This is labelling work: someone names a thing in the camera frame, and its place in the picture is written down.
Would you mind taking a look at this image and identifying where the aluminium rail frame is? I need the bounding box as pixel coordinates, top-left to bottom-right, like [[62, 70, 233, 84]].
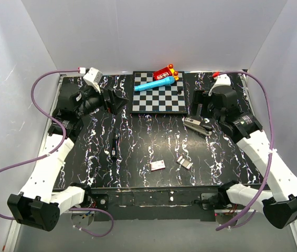
[[2, 74, 62, 252]]

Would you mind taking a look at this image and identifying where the red yellow toy bus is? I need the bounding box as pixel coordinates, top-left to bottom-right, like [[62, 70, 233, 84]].
[[153, 64, 179, 81]]

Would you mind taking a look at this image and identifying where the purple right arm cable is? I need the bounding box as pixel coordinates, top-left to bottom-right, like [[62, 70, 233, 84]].
[[215, 70, 273, 232]]

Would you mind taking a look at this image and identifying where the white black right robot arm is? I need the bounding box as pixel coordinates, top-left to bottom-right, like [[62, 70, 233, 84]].
[[191, 86, 297, 229]]

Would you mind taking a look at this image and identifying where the black white chessboard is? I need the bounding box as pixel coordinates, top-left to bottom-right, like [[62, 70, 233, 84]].
[[130, 72, 187, 114]]

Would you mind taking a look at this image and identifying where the red white staple box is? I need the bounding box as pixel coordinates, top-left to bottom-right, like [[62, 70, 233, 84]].
[[150, 160, 165, 172]]

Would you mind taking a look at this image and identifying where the black silver stapler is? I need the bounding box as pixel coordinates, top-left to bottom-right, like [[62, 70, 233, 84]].
[[183, 117, 213, 136]]

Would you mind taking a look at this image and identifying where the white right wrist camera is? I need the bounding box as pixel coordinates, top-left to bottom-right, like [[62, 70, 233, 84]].
[[208, 72, 231, 96]]

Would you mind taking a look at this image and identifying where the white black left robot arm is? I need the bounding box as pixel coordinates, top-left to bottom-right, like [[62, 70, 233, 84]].
[[7, 86, 128, 231]]

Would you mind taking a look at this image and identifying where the black marker pen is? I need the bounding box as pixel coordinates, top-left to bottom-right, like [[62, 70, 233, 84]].
[[111, 129, 120, 160]]

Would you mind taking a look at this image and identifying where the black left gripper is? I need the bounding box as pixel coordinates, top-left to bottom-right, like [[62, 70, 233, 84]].
[[76, 82, 129, 118]]

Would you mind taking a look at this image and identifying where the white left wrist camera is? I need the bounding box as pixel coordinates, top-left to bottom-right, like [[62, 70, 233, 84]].
[[83, 67, 103, 93]]

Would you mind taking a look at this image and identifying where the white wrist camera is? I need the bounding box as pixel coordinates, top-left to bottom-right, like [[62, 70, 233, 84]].
[[208, 72, 231, 96], [83, 67, 103, 93]]

